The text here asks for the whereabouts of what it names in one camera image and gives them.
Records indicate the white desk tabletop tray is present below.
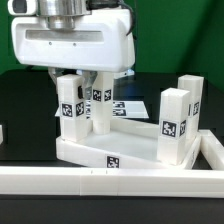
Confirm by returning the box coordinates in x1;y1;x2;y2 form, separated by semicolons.
56;118;201;169

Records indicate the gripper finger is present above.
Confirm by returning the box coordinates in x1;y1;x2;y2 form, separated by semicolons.
77;70;97;100
48;67;64;84

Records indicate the fiducial marker sheet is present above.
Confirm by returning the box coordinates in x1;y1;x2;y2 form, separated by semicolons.
55;100;149;119

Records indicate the white fixture wall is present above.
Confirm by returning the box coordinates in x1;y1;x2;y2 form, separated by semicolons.
0;129;224;199

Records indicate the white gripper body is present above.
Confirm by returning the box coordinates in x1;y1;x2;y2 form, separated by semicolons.
11;9;135;72

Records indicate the white block left edge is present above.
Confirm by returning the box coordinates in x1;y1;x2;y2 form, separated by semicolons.
0;125;3;145

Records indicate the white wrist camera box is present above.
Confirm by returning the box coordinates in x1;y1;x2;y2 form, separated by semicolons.
7;0;37;16

